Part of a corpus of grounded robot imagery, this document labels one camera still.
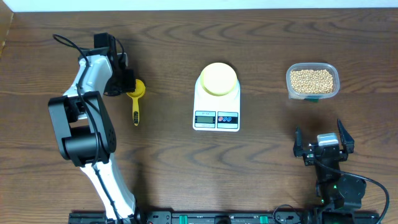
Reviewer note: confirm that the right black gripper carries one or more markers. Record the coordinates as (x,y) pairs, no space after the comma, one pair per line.
(347,144)

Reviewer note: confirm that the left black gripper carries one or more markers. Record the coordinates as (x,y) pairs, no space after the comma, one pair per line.
(130,85)

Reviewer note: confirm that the yellow measuring scoop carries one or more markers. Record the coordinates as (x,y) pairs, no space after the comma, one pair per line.
(135,96)

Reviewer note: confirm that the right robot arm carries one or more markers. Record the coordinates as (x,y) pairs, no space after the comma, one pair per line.
(341,194)

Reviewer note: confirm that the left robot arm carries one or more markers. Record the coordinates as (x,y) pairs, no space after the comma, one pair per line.
(83,129)

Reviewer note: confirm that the white digital kitchen scale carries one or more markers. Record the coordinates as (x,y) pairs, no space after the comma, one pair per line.
(216,113)

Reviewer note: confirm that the pale yellow bowl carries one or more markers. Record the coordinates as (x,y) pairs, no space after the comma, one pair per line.
(218,79)

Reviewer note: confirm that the clear container of soybeans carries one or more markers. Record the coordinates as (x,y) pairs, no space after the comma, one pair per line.
(312,81)

